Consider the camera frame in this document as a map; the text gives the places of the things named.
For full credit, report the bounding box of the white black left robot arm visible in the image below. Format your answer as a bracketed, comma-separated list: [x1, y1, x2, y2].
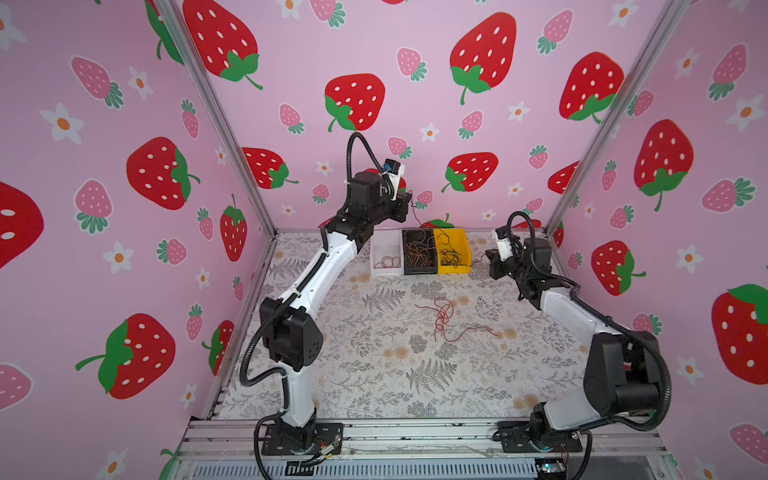
[238, 132, 412, 451]

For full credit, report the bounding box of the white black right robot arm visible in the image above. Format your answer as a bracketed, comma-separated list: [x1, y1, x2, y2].
[485, 223, 672, 452]

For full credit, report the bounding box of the white translucent storage bin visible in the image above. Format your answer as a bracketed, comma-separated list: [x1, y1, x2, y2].
[369, 230, 404, 277]

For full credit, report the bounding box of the black plastic storage bin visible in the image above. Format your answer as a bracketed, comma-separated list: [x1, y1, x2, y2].
[402, 228, 438, 276]

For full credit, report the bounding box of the yellow plastic storage bin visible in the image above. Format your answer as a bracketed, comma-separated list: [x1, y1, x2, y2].
[433, 228, 473, 275]

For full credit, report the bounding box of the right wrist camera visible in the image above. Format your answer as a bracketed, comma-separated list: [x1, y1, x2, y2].
[495, 227, 514, 262]

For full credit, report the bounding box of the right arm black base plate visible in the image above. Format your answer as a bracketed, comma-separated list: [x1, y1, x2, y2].
[491, 421, 583, 454]

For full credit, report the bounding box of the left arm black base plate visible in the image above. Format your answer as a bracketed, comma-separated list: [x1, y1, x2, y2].
[260, 422, 344, 456]

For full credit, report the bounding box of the aluminium left corner post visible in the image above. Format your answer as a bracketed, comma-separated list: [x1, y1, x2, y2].
[156, 0, 277, 239]

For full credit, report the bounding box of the aluminium corner post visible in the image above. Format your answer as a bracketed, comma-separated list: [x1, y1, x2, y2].
[543, 0, 690, 239]
[156, 0, 277, 239]

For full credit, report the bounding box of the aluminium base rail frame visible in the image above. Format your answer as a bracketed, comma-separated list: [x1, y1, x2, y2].
[167, 418, 683, 479]

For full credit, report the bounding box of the aluminium right corner post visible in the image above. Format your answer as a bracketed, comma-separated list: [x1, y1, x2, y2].
[543, 0, 690, 239]

